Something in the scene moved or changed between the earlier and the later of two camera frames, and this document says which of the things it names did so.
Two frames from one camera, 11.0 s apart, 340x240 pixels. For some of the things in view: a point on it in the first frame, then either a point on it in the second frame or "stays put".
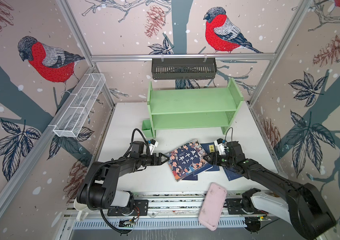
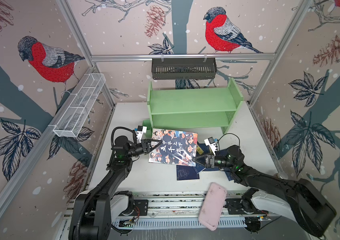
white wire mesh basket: x=84 y=97 stays put
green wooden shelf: x=190 y=108 stays put
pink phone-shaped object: x=211 y=212 stays put
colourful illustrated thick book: x=187 y=160 -> x=177 y=147
